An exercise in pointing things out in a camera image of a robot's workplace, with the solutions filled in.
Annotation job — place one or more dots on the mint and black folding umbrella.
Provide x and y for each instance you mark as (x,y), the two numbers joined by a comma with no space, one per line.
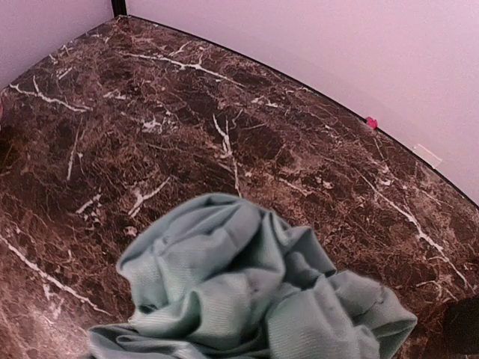
(221,277)

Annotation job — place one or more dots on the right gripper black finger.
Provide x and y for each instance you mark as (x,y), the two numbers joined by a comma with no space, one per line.
(461,326)

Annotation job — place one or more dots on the small pink object at wall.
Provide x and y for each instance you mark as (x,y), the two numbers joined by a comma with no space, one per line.
(371,122)

